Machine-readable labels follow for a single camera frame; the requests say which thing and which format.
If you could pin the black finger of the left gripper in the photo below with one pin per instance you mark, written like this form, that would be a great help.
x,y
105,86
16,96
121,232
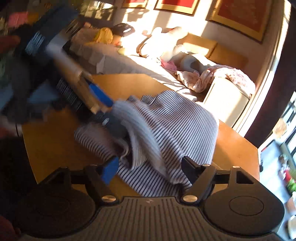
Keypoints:
x,y
111,123

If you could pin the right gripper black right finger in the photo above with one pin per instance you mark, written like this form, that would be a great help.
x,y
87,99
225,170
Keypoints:
x,y
201,177

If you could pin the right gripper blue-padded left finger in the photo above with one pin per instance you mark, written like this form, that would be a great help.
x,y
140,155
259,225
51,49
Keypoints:
x,y
97,179

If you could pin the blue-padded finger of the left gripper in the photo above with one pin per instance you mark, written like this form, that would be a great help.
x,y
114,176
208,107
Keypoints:
x,y
99,94

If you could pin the striped grey knit garment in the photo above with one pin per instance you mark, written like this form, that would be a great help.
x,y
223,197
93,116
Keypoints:
x,y
161,129

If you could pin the beige sofa with cover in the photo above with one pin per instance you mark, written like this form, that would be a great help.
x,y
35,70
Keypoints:
x,y
222,97

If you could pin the yellow plush toy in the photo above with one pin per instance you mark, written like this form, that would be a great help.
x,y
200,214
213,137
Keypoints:
x,y
103,35

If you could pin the black cap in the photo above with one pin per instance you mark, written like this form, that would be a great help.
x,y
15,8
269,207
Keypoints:
x,y
123,29

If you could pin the pink cloth on sofa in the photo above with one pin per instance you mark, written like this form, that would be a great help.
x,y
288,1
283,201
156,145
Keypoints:
x,y
170,65

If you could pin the white plush toy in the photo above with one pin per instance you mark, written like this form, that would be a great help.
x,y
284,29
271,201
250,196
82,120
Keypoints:
x,y
163,45

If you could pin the green leafy small plant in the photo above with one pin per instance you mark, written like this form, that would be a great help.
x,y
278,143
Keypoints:
x,y
291,186

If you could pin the grey neck pillow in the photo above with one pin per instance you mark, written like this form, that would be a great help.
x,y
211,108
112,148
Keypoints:
x,y
194,62

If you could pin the pink floral blanket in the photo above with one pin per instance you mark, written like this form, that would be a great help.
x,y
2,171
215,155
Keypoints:
x,y
199,82

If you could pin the red framed picture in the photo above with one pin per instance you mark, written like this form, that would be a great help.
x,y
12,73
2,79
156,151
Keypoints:
x,y
185,7
134,4

